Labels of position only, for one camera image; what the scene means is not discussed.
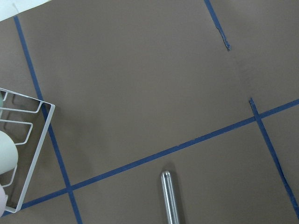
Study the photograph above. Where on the white cup in rack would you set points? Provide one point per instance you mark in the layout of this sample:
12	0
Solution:
8	153

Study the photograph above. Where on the pink cup in rack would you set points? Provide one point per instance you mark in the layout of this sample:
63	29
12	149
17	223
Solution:
3	200

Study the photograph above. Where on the steel muddler with black cap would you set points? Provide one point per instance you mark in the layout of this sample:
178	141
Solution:
169	198

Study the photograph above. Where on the white wire cup rack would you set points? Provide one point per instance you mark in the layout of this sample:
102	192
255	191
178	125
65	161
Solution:
26	121

